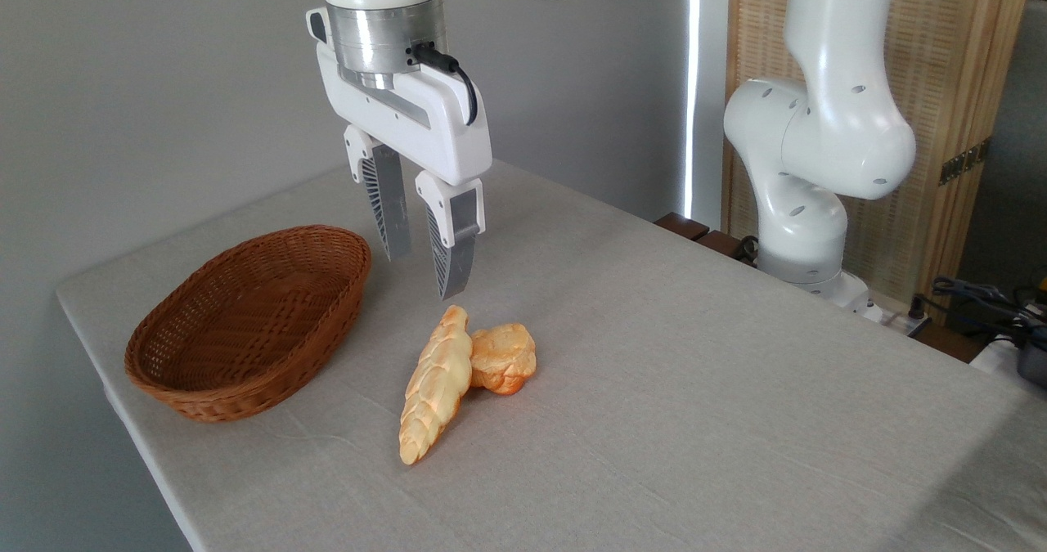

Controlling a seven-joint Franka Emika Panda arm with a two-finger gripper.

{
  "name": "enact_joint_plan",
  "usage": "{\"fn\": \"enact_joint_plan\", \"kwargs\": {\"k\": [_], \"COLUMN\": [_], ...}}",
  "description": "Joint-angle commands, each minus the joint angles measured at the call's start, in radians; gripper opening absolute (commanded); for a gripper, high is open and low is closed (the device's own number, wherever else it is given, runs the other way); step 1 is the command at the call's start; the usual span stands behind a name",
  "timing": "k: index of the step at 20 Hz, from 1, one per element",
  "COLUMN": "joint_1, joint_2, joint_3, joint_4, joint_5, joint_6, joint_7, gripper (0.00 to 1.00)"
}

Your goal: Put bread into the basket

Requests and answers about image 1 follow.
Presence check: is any dark wooden block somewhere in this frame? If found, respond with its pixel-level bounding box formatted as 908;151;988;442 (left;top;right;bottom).
695;230;750;261
654;213;711;242

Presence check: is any bamboo folding screen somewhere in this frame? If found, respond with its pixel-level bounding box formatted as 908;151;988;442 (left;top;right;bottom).
721;0;1036;307

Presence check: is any dark grey device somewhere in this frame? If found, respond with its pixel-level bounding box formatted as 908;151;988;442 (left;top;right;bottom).
1017;327;1047;388

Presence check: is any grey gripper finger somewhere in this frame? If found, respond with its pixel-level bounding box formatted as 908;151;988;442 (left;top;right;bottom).
415;170;486;301
344;125;412;263

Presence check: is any black cable bundle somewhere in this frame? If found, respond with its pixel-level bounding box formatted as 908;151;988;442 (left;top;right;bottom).
931;276;1047;334

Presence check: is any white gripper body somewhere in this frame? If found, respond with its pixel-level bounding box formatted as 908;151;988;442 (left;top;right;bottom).
307;6;493;186

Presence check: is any grey tablecloth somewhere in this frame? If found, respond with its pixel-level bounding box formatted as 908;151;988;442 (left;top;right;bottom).
56;159;1047;552

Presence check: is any long braided bread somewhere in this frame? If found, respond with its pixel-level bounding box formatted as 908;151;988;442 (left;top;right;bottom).
398;305;474;466

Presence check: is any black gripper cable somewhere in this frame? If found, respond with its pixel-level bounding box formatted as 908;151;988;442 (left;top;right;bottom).
411;43;479;125

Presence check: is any brown wicker basket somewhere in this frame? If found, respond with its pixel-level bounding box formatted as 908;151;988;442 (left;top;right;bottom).
124;225;372;423

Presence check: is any round bread bun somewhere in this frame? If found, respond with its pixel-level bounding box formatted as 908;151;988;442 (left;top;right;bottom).
470;323;537;396

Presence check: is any metal screen hinge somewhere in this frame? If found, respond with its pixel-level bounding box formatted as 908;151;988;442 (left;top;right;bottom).
939;138;992;186

